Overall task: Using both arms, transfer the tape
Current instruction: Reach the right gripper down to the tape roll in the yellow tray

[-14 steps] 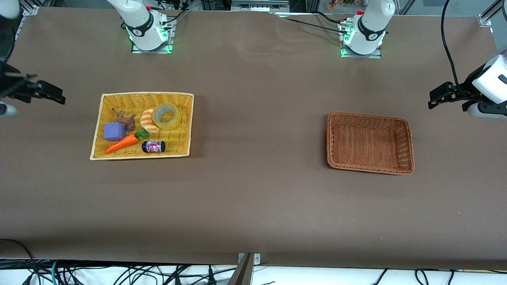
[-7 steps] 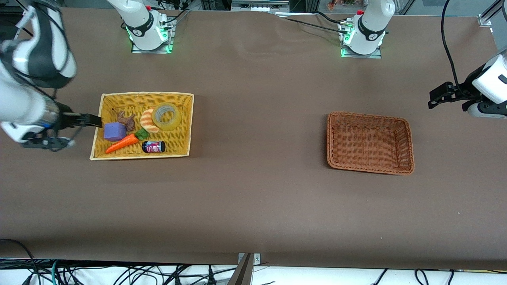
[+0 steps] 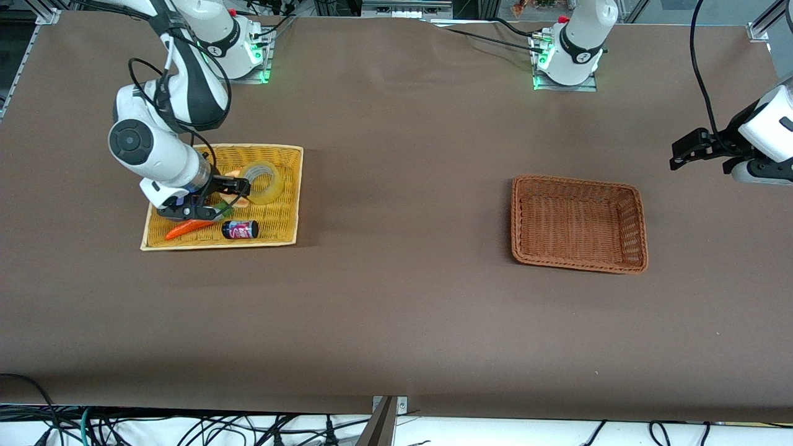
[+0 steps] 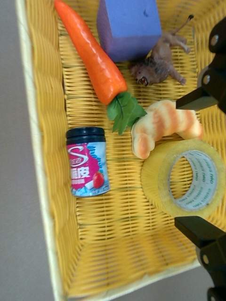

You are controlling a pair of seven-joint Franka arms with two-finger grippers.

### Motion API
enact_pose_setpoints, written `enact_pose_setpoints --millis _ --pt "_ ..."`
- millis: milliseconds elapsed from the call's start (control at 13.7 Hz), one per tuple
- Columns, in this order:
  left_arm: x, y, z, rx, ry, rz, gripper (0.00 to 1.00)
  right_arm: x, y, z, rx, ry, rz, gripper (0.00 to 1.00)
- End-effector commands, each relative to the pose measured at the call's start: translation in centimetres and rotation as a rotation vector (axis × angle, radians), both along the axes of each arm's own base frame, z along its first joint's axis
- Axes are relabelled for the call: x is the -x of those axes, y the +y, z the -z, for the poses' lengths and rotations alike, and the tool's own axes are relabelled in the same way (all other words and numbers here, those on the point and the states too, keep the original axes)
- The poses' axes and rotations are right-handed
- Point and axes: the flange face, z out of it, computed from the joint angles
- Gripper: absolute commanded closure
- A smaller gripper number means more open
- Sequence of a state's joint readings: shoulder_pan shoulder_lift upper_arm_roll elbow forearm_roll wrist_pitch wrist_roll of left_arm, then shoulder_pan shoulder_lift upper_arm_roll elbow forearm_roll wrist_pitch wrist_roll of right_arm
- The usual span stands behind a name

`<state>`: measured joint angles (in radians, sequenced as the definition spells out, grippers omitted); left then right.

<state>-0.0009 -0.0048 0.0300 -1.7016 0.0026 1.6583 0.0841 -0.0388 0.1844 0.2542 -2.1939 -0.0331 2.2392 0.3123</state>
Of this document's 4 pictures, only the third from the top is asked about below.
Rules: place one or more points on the clear packing tape roll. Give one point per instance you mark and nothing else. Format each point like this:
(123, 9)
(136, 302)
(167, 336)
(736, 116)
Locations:
(276, 186)

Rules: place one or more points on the aluminium frame rail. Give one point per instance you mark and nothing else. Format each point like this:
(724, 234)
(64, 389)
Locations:
(15, 68)

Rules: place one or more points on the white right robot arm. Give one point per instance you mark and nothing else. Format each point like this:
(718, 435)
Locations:
(161, 148)

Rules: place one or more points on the toy croissant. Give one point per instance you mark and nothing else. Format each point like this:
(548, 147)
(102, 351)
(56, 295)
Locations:
(240, 202)

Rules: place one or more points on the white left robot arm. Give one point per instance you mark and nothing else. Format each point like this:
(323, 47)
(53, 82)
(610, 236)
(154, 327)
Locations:
(579, 37)

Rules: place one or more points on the brown table cover sheet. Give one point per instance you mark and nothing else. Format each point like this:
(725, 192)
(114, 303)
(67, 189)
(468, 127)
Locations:
(403, 297)

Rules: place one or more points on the small dark can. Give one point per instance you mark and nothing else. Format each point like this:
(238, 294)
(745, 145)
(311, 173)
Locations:
(240, 230)

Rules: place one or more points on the orange toy carrot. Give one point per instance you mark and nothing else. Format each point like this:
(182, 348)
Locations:
(186, 228)

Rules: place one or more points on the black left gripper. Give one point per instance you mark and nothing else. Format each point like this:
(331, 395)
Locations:
(723, 147)

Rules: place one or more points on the yellow wicker basket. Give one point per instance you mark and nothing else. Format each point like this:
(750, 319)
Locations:
(279, 223)

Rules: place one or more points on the metal table edge bracket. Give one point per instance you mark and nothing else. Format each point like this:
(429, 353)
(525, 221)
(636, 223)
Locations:
(384, 427)

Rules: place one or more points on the grey background device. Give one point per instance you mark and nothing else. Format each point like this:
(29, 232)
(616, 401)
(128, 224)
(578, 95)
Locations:
(403, 9)

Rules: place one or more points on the aluminium frame corner bracket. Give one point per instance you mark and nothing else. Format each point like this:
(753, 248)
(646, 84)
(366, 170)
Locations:
(48, 17)
(765, 28)

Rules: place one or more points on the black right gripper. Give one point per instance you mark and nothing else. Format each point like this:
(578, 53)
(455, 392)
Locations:
(217, 184)

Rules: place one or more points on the brown wicker basket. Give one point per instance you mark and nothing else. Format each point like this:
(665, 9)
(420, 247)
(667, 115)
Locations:
(576, 217)

